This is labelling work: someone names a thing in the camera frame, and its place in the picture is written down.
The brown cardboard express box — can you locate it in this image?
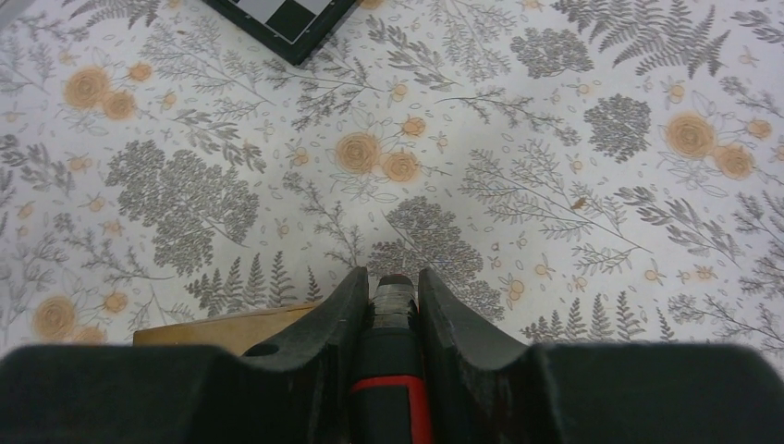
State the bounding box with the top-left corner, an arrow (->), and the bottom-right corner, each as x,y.
132,302 -> 320,355

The floral patterned table mat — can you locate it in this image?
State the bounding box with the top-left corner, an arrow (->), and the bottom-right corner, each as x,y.
1,1 -> 783,364

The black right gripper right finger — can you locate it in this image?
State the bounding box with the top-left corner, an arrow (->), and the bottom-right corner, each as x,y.
418,268 -> 783,443

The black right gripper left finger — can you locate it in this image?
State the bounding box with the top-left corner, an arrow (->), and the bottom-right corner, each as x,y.
1,267 -> 369,443

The black white checkerboard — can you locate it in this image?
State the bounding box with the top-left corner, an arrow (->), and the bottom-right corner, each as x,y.
205,0 -> 355,66

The red black utility knife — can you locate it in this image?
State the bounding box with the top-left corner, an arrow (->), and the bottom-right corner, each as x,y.
348,274 -> 435,444

